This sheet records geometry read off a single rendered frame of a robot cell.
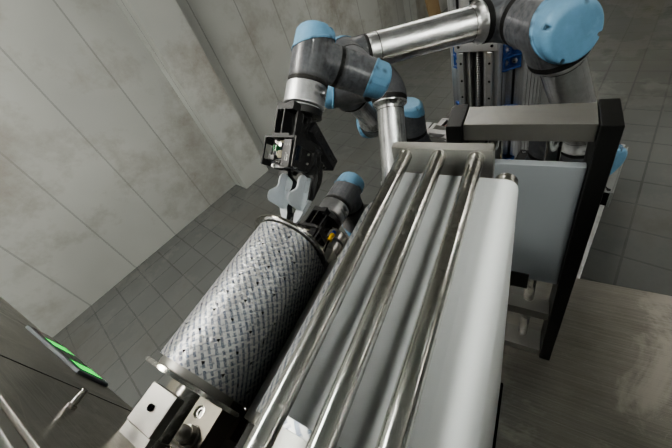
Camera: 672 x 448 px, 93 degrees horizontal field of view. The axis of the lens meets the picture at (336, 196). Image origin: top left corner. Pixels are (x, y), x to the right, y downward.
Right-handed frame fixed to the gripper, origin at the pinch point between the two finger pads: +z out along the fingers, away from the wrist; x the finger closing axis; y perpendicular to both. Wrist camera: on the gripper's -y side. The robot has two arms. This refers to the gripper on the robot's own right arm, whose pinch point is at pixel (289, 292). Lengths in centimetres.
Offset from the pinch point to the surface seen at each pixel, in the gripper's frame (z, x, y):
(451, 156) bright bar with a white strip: -4, 35, 36
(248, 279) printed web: 8.6, 8.6, 21.6
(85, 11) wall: -110, -215, 59
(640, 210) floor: -149, 95, -109
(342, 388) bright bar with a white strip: 19, 34, 36
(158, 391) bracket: 25.0, 5.4, 19.8
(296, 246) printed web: 0.2, 11.1, 19.7
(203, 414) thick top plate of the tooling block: 25.9, -7.2, -6.2
